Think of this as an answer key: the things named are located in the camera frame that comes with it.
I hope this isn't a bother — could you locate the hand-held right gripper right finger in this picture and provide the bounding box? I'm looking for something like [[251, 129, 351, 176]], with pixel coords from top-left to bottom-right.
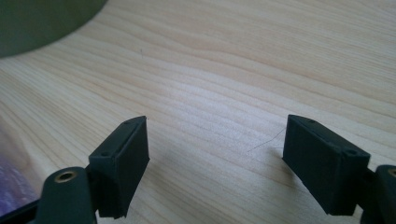
[[281, 114, 372, 217]]

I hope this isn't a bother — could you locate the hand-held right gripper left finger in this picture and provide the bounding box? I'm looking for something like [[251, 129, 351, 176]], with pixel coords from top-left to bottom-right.
[[88, 115, 150, 219]]

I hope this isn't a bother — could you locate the thin hair strand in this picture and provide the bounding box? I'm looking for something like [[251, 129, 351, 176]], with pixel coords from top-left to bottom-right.
[[247, 126, 287, 153]]

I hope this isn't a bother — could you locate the green plastic bin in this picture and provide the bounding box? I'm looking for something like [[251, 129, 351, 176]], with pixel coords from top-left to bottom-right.
[[0, 0, 108, 59]]

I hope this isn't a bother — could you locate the purple plastic bag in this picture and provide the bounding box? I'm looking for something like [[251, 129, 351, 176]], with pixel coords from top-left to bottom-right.
[[0, 124, 42, 217]]

